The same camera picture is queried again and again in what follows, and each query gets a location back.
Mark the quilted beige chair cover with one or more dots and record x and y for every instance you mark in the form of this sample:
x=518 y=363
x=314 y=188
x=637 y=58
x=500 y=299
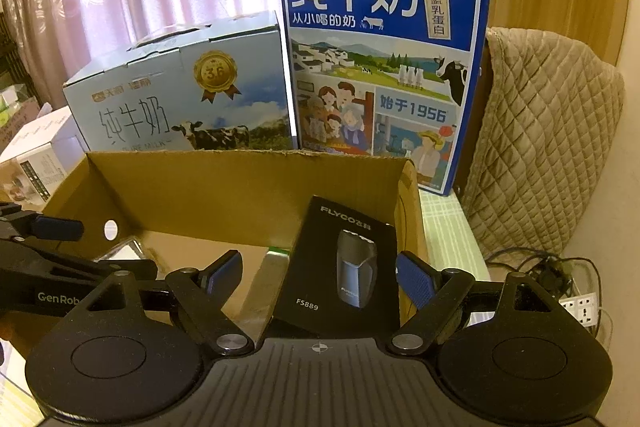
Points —
x=548 y=126

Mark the black shaver box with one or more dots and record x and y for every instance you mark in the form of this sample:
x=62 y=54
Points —
x=341 y=278

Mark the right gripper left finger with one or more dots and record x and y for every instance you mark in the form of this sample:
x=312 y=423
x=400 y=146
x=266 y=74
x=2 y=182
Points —
x=199 y=297

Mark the light blue milk carton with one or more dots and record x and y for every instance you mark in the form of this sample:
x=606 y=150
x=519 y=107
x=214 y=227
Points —
x=220 y=86

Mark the brown cardboard box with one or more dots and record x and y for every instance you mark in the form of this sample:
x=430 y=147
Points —
x=188 y=208

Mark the dark blue milk carton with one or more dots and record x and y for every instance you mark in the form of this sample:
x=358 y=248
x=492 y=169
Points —
x=386 y=78

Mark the cardboard boxes pile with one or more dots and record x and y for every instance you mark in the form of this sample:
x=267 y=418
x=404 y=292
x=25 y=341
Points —
x=19 y=102

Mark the clear plastic bag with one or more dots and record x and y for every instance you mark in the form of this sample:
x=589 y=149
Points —
x=262 y=295

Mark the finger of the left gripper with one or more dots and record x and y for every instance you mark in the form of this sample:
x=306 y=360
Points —
x=17 y=222

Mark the checkered bed sheet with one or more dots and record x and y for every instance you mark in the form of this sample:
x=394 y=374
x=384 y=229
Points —
x=450 y=242

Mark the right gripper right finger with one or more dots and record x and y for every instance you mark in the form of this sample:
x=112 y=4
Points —
x=437 y=296

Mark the white power strip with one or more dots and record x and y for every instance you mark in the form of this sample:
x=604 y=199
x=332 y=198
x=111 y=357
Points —
x=585 y=308

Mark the white beige product box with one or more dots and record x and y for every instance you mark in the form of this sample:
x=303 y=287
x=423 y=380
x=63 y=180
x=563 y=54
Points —
x=39 y=158

